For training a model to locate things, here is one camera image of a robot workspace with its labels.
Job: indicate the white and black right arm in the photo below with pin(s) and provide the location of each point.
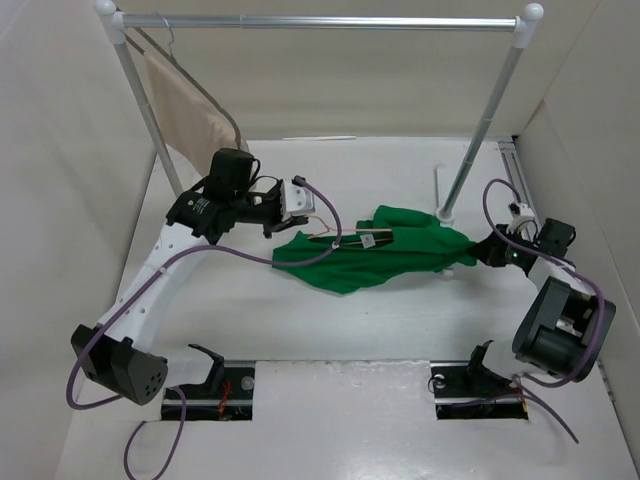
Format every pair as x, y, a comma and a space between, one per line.
565, 328

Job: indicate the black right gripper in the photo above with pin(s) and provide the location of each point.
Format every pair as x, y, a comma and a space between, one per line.
488, 250

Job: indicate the green t shirt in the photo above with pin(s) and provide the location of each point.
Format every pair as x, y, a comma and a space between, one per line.
420, 244

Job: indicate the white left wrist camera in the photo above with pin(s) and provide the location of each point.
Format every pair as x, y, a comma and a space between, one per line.
295, 200

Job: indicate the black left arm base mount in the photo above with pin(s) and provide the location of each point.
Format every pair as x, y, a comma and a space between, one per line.
215, 389

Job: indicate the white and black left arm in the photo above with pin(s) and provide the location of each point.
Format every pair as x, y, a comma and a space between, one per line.
116, 352

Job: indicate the pink wire hanger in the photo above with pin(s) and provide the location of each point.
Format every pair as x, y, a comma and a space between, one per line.
367, 237

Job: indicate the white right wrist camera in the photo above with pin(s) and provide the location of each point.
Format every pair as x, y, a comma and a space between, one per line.
522, 216

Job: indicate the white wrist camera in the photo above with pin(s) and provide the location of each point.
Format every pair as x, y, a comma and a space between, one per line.
295, 200
522, 216

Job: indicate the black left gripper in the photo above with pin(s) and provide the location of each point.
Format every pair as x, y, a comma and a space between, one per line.
278, 224

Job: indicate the white and metal clothes rack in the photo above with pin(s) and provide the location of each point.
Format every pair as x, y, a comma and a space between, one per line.
522, 27

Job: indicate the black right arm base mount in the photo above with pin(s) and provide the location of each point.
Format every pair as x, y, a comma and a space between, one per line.
468, 390

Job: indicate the aluminium rail at right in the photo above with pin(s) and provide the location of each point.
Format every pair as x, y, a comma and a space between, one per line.
514, 170

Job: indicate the beige garment on hanger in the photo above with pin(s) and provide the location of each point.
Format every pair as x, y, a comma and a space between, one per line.
189, 122

